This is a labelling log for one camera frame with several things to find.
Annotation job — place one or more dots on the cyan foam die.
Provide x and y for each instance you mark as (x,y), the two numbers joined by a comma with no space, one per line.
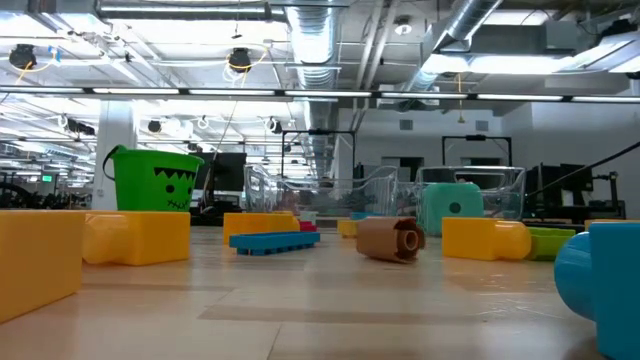
(450,205)

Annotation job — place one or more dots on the orange square toy brick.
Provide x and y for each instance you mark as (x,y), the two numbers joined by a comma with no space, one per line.
(347,228)

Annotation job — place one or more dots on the red toy brick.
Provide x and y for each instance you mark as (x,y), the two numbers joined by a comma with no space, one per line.
(309,227)

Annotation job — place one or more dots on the long blue brick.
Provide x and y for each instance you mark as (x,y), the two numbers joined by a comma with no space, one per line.
(275,241)

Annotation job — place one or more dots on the narrow clear plastic bin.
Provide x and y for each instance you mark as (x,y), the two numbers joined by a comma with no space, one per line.
(505,195)

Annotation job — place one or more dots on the brown cylinder toy brick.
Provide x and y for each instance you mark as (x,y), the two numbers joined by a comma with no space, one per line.
(385,240)

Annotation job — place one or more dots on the green monster face bucket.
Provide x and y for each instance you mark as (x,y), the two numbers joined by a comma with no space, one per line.
(150,185)

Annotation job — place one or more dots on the bright ceiling light panel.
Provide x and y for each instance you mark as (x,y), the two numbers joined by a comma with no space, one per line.
(500,65)

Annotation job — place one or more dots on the large yellow toy block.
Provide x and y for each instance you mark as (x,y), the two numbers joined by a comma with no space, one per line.
(140,237)
(40,260)

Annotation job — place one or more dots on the white square pillar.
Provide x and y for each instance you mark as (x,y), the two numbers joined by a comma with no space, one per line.
(117,130)

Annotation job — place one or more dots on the black computer monitor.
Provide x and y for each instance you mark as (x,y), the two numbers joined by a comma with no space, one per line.
(225,172)

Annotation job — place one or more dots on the yellow stepped toy block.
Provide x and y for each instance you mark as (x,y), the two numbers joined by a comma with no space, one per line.
(480,239)

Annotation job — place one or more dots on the slim silver spiral duct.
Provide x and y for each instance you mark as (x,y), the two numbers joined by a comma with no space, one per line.
(450,35)

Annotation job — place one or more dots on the small blue toy block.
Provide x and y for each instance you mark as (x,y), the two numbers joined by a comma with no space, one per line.
(365,216)

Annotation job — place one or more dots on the wide clear plastic bin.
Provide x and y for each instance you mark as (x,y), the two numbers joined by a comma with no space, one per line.
(350,195)

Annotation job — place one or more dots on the lime green toy brick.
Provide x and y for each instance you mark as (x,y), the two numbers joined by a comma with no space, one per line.
(550,244)

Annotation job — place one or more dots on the long ceiling light strip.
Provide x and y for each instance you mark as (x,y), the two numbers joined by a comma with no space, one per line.
(325,93)

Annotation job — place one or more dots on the black equipment rack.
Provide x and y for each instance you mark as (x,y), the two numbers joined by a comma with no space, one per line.
(555,185)

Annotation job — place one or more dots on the small mint toy block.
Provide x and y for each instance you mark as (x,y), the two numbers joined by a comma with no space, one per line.
(308,216)

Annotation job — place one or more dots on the black gantry frame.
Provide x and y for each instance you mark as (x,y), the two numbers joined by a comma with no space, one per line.
(476,137)

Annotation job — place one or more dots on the green exit sign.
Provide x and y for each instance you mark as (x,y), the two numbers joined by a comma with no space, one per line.
(47,178)

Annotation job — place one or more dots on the large blue toy block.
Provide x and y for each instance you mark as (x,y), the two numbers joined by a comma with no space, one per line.
(615,290)

